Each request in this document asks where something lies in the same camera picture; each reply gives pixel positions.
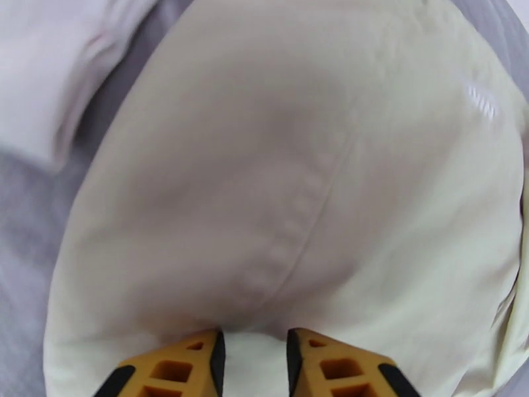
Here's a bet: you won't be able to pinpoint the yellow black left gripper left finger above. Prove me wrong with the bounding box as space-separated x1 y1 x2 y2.
93 328 227 397

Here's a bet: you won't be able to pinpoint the beige drawstring shorts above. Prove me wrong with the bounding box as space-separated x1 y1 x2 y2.
43 0 529 397

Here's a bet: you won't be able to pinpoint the white t-shirt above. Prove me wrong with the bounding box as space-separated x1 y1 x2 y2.
0 0 164 174

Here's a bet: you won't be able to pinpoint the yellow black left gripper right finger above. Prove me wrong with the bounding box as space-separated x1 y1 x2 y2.
286 328 419 397

